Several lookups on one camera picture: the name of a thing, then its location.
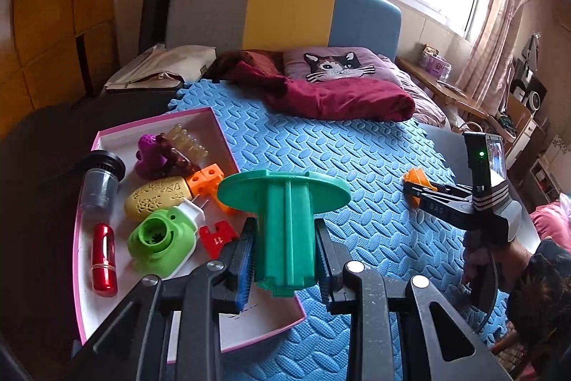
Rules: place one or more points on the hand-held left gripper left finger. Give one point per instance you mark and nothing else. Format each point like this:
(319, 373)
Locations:
(243, 269)

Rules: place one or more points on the brown hair brush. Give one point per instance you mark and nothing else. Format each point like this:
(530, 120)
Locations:
(178, 158)

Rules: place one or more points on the orange cube with holes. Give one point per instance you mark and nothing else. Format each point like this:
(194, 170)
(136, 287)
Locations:
(205, 184)

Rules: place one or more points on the person's right hand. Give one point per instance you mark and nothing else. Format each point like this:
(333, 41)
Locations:
(477, 260)

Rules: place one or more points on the pink cushion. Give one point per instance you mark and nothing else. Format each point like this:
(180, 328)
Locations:
(553, 222)

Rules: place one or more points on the beige tote bag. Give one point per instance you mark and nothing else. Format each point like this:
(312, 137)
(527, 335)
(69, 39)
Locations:
(165, 66)

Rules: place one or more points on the maroon cloth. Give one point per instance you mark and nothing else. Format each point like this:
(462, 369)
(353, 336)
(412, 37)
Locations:
(339, 100)

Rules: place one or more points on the black padded table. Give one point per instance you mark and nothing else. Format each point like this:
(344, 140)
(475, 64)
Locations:
(44, 131)

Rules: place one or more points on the red puzzle piece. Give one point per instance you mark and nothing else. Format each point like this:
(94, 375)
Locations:
(214, 240)

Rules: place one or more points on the blue foam mat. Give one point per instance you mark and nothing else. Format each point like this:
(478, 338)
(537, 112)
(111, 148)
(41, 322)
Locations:
(357, 149)

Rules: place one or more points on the yellow perforated toy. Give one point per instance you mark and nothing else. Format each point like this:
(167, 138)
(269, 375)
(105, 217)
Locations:
(156, 198)

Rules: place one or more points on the person's right forearm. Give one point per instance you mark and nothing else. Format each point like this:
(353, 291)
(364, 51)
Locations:
(539, 300)

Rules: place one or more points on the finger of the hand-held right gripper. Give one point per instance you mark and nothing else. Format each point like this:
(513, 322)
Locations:
(446, 189)
(428, 204)

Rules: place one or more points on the white shelf unit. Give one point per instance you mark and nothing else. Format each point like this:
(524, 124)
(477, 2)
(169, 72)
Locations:
(542, 180)

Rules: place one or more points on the green plastic spool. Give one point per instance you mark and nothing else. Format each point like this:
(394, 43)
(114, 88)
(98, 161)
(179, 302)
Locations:
(285, 220)

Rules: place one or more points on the wooden side table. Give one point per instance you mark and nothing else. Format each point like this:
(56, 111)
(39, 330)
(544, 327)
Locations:
(432, 82)

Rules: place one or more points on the black stereo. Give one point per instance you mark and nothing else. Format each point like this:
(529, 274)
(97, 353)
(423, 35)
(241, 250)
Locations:
(531, 91)

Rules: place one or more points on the pink curtain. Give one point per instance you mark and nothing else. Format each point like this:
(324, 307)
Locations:
(495, 50)

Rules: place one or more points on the purple box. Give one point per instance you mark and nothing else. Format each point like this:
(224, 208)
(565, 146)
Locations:
(435, 64)

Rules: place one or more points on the clear cup with black lid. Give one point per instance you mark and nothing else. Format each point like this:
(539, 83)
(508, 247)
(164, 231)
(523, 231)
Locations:
(100, 184)

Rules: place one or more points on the grey yellow blue headboard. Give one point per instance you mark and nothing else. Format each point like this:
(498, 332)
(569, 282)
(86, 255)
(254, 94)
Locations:
(290, 10)

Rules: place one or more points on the wooden wardrobe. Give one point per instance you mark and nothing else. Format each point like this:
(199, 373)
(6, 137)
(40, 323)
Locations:
(44, 6)

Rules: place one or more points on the pink-edged white box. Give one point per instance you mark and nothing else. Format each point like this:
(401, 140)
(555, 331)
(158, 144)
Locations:
(272, 318)

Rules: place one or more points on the purple plastic toy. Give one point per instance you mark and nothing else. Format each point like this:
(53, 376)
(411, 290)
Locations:
(147, 153)

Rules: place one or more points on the orange plastic clip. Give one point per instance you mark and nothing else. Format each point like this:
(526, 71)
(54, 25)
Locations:
(421, 176)

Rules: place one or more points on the purple cat pillow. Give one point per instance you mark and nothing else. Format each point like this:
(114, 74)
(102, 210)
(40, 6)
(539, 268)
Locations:
(339, 64)

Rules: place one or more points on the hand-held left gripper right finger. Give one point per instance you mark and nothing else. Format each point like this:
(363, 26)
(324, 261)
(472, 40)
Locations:
(323, 269)

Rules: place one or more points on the red cylinder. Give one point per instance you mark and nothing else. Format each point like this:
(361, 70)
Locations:
(103, 260)

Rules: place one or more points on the pink quilt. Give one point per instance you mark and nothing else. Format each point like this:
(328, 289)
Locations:
(424, 100)

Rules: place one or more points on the green and white device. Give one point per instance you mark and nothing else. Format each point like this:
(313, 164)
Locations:
(156, 242)

